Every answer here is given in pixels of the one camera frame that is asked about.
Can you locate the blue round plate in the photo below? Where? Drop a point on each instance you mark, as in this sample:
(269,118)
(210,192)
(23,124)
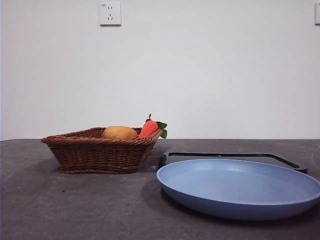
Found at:
(225,185)

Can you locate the black cutting board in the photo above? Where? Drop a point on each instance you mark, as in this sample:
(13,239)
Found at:
(301,170)

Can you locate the brown wicker basket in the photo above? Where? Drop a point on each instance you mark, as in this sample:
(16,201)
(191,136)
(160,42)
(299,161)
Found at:
(100,157)

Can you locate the orange toy carrot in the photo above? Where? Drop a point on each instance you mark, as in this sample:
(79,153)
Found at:
(148,128)

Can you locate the yellow-brown potato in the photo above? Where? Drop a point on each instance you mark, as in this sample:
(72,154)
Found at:
(120,132)

